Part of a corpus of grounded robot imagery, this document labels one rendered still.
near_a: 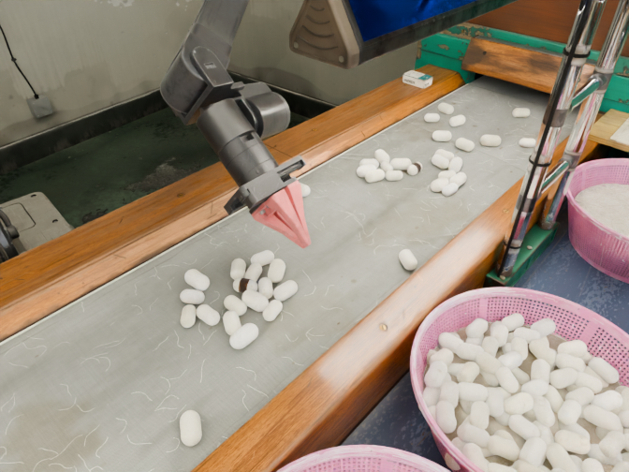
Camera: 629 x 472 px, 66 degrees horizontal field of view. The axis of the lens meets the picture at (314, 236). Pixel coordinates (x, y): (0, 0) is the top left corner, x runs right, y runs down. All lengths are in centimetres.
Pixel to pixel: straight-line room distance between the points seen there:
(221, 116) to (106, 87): 226
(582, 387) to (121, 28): 262
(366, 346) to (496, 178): 47
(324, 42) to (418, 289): 32
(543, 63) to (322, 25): 77
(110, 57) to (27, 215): 156
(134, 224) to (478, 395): 52
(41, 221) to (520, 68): 118
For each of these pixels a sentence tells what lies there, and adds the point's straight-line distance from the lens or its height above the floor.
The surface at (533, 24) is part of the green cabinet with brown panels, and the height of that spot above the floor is 90.
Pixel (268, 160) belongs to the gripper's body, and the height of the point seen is 90.
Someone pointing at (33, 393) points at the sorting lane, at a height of 74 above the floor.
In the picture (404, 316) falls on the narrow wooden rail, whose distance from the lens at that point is 59.
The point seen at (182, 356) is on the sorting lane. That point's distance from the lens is 60.
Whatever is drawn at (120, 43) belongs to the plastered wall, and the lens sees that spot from 286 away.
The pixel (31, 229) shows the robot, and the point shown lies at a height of 47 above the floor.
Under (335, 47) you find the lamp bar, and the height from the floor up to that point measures 106.
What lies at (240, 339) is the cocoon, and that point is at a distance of 57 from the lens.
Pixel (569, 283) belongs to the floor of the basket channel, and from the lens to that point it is 85.
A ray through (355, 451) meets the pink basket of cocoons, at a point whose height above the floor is 77.
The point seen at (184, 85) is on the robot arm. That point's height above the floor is 98.
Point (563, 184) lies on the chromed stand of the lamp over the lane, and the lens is 82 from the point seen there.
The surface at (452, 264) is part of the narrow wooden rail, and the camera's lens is 67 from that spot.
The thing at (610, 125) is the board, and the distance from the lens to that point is 112.
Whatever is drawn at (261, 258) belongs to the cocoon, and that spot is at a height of 76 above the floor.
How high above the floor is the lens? 120
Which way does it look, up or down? 39 degrees down
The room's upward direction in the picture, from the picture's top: straight up
